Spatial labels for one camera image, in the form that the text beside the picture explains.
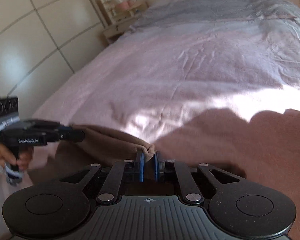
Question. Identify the brown knit sweater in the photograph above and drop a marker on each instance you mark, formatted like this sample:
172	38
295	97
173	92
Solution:
265	149

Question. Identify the pink and grey bedspread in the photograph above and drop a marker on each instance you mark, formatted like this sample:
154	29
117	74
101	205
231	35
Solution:
181	58

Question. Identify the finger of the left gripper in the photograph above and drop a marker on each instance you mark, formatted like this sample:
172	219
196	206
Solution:
68	129
72	136

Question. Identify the pink cup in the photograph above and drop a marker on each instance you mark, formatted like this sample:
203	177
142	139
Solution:
125	5

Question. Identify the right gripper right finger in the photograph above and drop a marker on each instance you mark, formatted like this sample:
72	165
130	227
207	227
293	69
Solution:
175	178

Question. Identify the cream bedside table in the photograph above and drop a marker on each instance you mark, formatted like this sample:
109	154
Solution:
118	22

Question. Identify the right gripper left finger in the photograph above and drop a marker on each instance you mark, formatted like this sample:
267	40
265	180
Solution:
104	184

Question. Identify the person's left hand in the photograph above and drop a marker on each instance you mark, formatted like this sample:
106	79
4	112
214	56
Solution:
23	161

